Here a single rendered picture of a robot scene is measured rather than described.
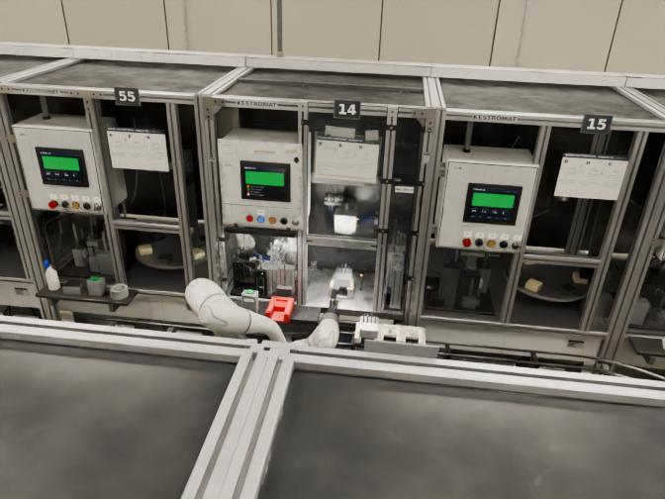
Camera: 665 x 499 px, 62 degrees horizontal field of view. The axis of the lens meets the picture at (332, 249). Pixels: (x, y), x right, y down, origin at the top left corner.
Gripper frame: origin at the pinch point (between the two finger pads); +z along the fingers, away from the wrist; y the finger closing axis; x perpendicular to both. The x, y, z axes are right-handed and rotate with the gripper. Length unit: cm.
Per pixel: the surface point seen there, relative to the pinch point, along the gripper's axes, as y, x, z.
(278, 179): 53, 32, 18
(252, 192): 45, 45, 18
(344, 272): -9.3, -1.0, 40.0
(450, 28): 89, -71, 380
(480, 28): 91, -100, 380
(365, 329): -19.8, -16.1, 2.1
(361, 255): -11, -9, 64
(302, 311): -21.5, 19.4, 15.2
